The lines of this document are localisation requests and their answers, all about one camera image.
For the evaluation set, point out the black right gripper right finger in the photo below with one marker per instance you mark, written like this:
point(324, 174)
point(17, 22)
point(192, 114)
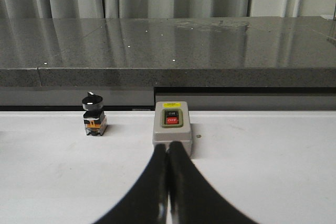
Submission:
point(193, 199)

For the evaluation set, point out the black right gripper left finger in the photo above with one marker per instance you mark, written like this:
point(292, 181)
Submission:
point(146, 201)

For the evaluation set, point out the grey stone counter ledge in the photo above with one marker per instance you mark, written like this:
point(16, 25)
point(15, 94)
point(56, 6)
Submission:
point(245, 63)

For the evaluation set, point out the grey on-off switch box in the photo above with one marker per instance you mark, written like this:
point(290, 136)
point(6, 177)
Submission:
point(172, 123)

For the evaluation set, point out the black rotary selector switch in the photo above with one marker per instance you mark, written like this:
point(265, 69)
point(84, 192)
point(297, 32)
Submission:
point(94, 118)

